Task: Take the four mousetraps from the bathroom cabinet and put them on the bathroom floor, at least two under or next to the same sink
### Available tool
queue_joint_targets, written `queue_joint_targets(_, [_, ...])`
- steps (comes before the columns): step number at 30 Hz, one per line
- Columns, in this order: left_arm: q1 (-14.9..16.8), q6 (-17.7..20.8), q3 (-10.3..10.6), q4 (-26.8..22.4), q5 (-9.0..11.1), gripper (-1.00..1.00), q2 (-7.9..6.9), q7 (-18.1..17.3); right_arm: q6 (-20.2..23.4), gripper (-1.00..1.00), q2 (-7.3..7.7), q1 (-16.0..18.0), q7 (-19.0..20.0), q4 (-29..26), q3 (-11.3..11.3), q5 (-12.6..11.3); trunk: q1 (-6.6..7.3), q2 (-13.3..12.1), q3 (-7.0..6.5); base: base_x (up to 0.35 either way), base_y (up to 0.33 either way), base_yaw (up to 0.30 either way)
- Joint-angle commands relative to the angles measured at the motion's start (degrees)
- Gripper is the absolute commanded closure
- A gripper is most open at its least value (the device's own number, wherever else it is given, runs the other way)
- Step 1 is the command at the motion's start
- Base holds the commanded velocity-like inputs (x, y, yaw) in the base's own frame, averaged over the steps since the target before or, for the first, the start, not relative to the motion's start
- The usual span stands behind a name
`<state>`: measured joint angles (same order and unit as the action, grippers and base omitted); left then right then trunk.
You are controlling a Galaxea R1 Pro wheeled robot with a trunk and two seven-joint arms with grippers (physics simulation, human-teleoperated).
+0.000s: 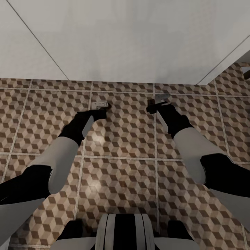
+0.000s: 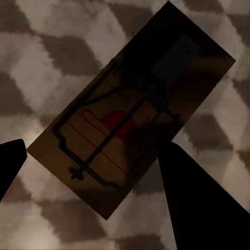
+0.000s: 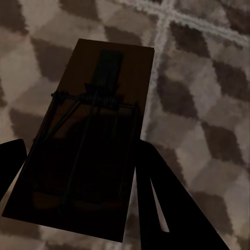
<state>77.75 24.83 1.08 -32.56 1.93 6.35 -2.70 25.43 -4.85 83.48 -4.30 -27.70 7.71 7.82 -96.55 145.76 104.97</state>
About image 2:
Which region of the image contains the mousetrap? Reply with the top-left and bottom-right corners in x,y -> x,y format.
26,0 -> 236,221

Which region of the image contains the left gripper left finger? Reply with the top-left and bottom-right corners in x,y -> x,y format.
0,139 -> 27,199

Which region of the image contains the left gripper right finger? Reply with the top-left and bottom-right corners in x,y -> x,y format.
158,139 -> 250,250

